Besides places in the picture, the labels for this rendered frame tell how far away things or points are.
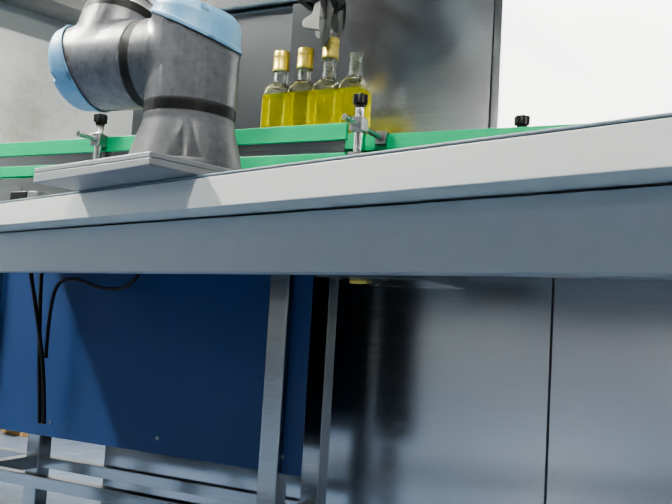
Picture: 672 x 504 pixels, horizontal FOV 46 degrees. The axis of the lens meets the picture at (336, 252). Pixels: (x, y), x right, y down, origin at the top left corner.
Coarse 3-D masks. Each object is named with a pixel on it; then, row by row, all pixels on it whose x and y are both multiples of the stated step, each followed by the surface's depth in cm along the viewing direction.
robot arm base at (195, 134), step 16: (144, 112) 99; (160, 112) 97; (176, 112) 96; (192, 112) 96; (208, 112) 97; (224, 112) 99; (144, 128) 98; (160, 128) 96; (176, 128) 96; (192, 128) 96; (208, 128) 97; (224, 128) 99; (144, 144) 96; (160, 144) 95; (176, 144) 95; (192, 144) 96; (208, 144) 96; (224, 144) 98; (192, 160) 94; (208, 160) 95; (224, 160) 97
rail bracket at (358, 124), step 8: (360, 96) 141; (360, 104) 141; (360, 112) 141; (344, 120) 137; (352, 120) 138; (360, 120) 140; (352, 128) 141; (360, 128) 140; (368, 128) 144; (360, 136) 141; (376, 136) 148; (384, 136) 150; (360, 144) 141; (376, 144) 151; (384, 144) 150; (352, 152) 140; (360, 152) 140
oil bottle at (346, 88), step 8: (344, 80) 158; (352, 80) 157; (360, 80) 157; (344, 88) 158; (352, 88) 157; (360, 88) 156; (368, 88) 159; (336, 96) 158; (344, 96) 157; (352, 96) 157; (368, 96) 159; (336, 104) 158; (344, 104) 157; (352, 104) 156; (368, 104) 159; (336, 112) 158; (344, 112) 157; (352, 112) 156; (368, 112) 159; (336, 120) 158; (368, 120) 159
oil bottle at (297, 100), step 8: (304, 80) 163; (288, 88) 163; (296, 88) 162; (304, 88) 161; (288, 96) 163; (296, 96) 162; (304, 96) 161; (288, 104) 163; (296, 104) 162; (304, 104) 161; (288, 112) 163; (296, 112) 162; (304, 112) 161; (288, 120) 162; (296, 120) 162; (304, 120) 161
